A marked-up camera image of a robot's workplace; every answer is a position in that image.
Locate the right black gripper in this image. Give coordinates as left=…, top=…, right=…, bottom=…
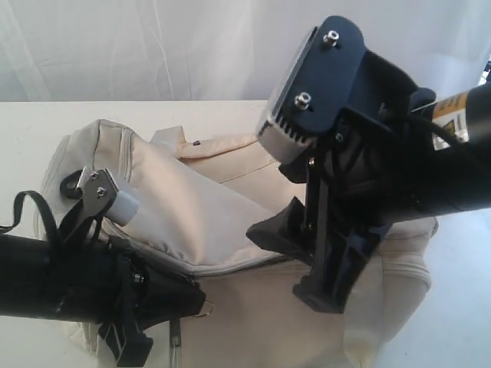
left=246, top=53, right=437, bottom=314

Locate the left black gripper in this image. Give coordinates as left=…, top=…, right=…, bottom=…
left=98, top=236, right=206, bottom=363

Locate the beige duffel bag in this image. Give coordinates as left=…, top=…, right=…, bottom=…
left=41, top=120, right=431, bottom=367

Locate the silver key ring cluster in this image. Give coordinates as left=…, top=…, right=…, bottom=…
left=193, top=300, right=215, bottom=318

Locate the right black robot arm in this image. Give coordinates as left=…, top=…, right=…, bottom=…
left=247, top=52, right=490, bottom=313

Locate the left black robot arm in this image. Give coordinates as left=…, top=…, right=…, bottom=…
left=1, top=235, right=206, bottom=367

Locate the white backdrop curtain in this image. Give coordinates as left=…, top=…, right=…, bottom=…
left=1, top=1, right=490, bottom=102

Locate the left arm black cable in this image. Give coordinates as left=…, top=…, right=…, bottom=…
left=0, top=189, right=97, bottom=261

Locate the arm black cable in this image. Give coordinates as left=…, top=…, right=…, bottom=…
left=0, top=189, right=97, bottom=261
left=406, top=87, right=469, bottom=146

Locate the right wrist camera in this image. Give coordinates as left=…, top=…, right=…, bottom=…
left=256, top=16, right=367, bottom=164

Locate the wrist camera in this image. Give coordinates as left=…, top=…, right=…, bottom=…
left=76, top=166, right=140, bottom=226
left=256, top=16, right=367, bottom=164

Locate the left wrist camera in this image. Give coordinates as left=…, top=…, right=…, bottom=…
left=76, top=166, right=140, bottom=226

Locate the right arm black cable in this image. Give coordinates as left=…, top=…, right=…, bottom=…
left=406, top=87, right=469, bottom=146

